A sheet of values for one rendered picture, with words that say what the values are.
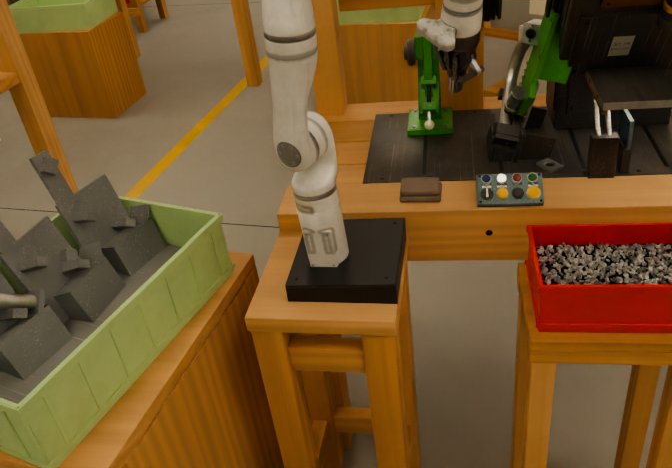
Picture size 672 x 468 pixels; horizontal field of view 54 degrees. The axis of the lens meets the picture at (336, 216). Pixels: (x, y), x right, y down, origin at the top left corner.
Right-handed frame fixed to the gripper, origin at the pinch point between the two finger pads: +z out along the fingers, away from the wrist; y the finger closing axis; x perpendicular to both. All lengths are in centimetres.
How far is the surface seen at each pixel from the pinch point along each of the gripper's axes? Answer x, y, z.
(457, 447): 16, -31, 118
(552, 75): -33.9, 2.1, 17.7
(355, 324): 40, -18, 29
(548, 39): -33.4, 5.0, 8.6
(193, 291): 63, 13, 34
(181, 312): 67, 10, 35
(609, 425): -27, -53, 118
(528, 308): 7.7, -35.1, 33.4
